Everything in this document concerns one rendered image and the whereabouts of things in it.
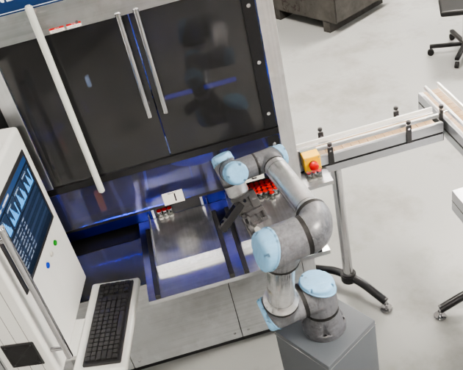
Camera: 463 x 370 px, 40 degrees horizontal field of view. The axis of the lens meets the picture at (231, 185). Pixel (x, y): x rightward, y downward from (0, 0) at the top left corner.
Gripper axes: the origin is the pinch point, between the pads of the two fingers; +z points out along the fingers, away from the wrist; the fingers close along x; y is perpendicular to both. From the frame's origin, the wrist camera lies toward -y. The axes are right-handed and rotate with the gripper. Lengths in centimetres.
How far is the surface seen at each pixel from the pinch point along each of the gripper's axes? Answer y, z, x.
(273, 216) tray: 15.2, 2.9, 36.4
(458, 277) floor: 96, 91, 81
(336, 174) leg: 54, 6, 61
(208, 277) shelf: -19.8, 7.0, 18.6
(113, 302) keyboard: -56, 2, 31
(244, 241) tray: -1.2, 3.1, 24.4
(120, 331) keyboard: -57, 9, 16
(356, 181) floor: 95, 47, 171
